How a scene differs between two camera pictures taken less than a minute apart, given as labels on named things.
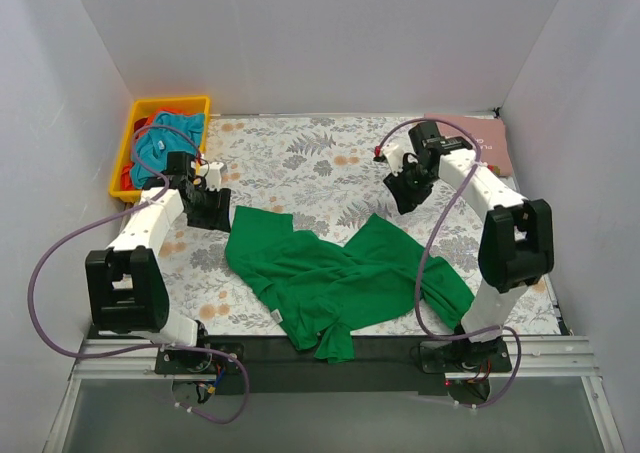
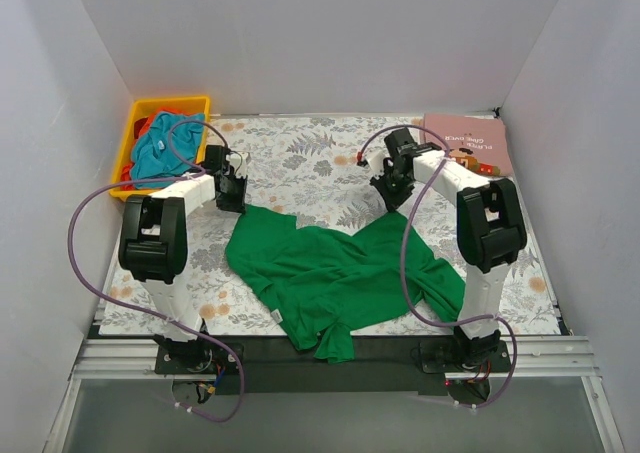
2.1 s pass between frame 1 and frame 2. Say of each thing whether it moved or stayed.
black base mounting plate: stayed
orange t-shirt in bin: stayed
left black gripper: moved
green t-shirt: stayed
